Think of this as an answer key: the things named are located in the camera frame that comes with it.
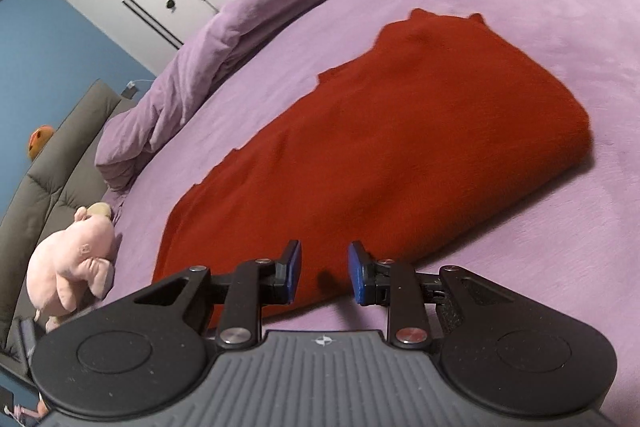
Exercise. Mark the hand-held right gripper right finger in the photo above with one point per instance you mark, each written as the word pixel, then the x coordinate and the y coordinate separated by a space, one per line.
pixel 357 272

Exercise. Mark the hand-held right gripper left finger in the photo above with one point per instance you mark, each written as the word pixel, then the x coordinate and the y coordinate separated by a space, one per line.
pixel 295 268

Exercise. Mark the red knit cardigan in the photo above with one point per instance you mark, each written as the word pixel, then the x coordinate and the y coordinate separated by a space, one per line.
pixel 375 132

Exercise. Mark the pink plush toy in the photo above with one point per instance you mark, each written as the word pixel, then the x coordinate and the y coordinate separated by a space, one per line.
pixel 75 257

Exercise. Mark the purple duvet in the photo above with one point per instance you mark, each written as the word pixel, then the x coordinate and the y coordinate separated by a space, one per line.
pixel 250 17

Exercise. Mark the grey padded headboard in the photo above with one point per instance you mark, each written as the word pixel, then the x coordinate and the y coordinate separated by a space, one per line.
pixel 50 177

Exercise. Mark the orange pumpkin toy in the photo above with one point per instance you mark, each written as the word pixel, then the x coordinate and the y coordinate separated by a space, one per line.
pixel 40 142

